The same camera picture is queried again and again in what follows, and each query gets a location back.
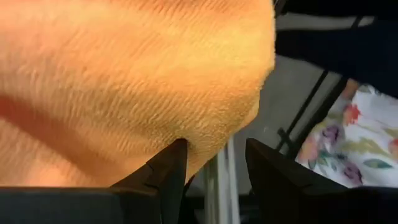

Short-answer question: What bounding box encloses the black metal frame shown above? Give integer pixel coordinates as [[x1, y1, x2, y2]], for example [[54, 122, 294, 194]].
[[275, 70, 348, 160]]

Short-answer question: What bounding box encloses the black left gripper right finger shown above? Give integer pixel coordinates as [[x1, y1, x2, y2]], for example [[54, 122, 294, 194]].
[[245, 138, 398, 224]]

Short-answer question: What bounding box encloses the aluminium extrusion post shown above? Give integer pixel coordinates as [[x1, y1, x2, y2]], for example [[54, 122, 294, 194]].
[[203, 136, 241, 224]]

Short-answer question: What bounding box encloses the orange microfiber towel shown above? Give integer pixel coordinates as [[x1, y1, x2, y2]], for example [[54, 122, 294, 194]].
[[0, 0, 277, 188]]

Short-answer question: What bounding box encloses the white floral patterned cloth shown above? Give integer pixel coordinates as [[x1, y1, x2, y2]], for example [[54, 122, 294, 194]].
[[295, 78, 398, 189]]

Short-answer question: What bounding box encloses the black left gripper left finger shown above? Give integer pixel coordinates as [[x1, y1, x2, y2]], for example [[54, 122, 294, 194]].
[[0, 138, 189, 224]]

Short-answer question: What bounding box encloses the black frame beam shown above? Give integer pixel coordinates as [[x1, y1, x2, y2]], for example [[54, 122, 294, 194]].
[[273, 0, 398, 99]]

